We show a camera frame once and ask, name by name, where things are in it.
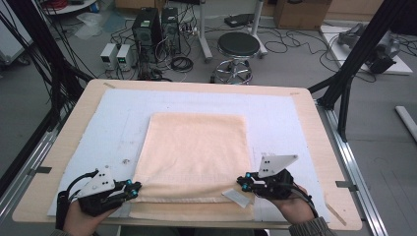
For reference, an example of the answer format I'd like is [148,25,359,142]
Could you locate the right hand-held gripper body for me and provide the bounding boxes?
[252,154,299,201]

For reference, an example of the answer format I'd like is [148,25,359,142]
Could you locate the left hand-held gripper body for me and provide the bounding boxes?
[77,166,131,217]

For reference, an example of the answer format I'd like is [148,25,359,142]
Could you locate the peach towel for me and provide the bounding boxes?
[128,112,256,221]

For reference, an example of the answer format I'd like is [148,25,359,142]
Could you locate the person's left hand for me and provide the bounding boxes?
[62,200,119,236]

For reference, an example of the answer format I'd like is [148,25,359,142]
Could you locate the person's right hand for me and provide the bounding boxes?
[268,185,316,226]

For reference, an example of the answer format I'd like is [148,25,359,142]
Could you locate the white grid mat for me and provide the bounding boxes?
[47,88,331,224]

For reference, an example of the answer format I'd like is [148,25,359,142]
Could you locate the long tape strip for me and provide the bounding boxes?
[325,202,347,227]

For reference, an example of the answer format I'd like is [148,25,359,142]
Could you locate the black round stool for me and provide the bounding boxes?
[209,31,262,86]

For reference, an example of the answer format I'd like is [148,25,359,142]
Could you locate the white power supply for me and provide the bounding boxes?
[99,42,119,71]
[116,43,137,72]

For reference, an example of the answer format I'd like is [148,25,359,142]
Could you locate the white floor board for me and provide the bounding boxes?
[320,24,414,76]

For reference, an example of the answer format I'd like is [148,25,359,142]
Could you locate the white tube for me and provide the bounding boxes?
[394,105,417,143]

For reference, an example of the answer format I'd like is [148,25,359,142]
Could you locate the white stand leg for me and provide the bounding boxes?
[248,0,268,59]
[196,0,213,63]

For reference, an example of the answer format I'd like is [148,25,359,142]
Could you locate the black flat device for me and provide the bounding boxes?
[223,13,255,29]

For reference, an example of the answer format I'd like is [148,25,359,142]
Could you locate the cardboard box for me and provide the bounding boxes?
[273,0,332,31]

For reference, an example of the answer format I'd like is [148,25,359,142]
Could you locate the large black computer tower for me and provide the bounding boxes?
[131,7,163,63]

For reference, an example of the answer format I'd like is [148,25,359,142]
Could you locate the slim black computer tower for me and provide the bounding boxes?
[160,7,182,55]

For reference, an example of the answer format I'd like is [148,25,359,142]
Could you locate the clear plastic sheet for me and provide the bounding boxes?
[74,12,109,40]

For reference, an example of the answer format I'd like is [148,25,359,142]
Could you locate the round white table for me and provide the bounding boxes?
[42,0,99,16]

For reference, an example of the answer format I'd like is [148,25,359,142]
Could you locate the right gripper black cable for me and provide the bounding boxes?
[288,183,320,219]

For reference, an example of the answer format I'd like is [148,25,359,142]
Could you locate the metal bracket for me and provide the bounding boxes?
[28,166,53,175]
[335,180,359,192]

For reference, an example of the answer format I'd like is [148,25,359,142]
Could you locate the aluminium rail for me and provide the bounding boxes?
[316,99,389,236]
[0,107,72,227]

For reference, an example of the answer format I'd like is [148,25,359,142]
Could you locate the coiled black cable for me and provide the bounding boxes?
[170,56,195,73]

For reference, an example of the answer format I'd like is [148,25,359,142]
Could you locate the black frame post with cables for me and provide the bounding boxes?
[6,0,94,132]

